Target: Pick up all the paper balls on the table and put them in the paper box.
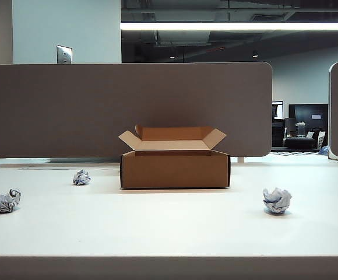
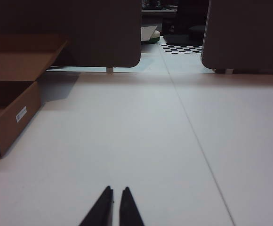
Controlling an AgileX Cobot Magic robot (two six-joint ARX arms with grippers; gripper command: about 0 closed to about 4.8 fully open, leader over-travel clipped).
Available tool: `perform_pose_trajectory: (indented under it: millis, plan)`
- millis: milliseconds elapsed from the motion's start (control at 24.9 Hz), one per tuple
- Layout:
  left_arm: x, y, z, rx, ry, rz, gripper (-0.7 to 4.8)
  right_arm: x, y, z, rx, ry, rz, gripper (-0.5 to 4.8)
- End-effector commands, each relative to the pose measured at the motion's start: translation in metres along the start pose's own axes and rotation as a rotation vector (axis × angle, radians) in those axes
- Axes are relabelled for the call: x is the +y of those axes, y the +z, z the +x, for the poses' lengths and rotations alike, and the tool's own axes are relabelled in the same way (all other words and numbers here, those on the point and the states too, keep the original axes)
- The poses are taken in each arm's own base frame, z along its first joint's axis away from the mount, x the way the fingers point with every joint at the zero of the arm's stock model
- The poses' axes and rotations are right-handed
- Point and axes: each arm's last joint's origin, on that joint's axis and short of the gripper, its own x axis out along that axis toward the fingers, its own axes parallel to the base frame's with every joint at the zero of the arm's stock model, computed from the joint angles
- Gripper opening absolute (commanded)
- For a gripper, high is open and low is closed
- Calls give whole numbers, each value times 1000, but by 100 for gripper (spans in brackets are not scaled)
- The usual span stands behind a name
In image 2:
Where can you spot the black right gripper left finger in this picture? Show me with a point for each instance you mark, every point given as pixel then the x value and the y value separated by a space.
pixel 102 209

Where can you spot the white and green object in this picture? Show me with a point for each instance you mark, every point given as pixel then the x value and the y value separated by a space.
pixel 149 34

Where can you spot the open brown cardboard box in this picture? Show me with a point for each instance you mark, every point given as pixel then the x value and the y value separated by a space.
pixel 9 131

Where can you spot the partition support foot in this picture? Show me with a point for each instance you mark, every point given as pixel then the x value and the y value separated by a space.
pixel 228 71
pixel 110 70

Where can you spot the brown office partition panel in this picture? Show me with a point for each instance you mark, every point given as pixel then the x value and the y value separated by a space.
pixel 91 35
pixel 244 35

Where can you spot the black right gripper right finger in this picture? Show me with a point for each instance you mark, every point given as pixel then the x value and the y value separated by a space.
pixel 128 209

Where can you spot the black white checkerboard sheet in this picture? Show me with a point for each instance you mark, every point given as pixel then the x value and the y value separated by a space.
pixel 181 49

